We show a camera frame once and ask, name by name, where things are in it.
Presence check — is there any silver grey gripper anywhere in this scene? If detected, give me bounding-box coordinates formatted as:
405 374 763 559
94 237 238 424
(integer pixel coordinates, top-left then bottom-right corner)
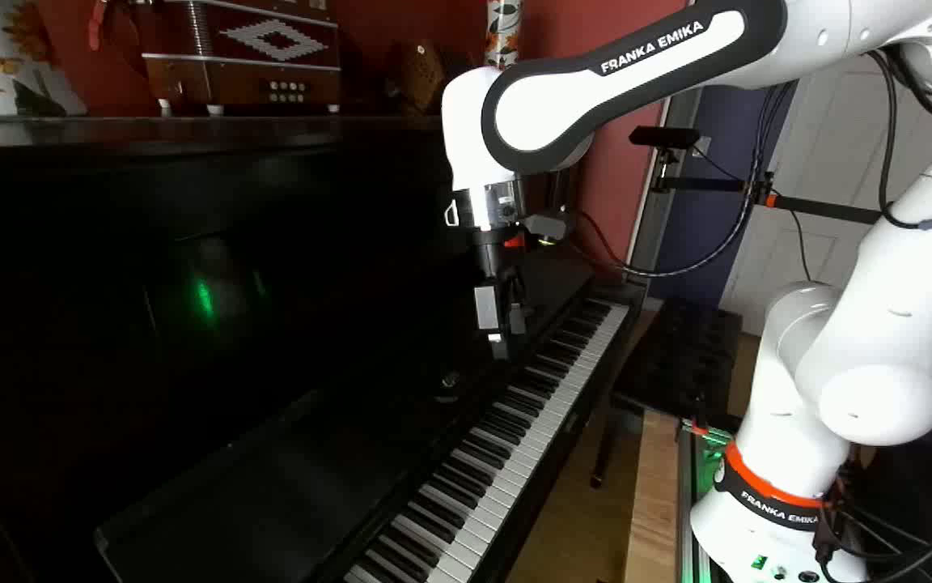
443 179 566 358

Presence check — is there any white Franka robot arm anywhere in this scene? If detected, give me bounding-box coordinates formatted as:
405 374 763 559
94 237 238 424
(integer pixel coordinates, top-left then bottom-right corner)
442 0 932 583

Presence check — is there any black padded piano bench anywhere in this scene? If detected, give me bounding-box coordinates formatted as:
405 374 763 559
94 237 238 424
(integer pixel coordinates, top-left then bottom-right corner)
615 300 743 419

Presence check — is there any black upright piano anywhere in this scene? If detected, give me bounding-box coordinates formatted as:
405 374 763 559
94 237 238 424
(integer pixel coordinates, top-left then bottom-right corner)
0 120 630 583

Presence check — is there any dark wooden patterned box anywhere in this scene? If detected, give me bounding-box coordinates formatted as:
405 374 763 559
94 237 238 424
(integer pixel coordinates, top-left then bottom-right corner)
133 0 345 113

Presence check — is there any black camera on stand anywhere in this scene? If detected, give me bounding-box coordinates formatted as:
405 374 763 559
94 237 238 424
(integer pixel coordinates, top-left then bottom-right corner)
630 125 698 192

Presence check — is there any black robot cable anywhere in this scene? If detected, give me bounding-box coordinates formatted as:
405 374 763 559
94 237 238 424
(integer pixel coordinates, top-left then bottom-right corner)
864 46 932 232

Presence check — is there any floral picture on wall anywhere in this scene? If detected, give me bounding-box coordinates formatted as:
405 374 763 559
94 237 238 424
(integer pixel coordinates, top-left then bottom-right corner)
0 0 86 116

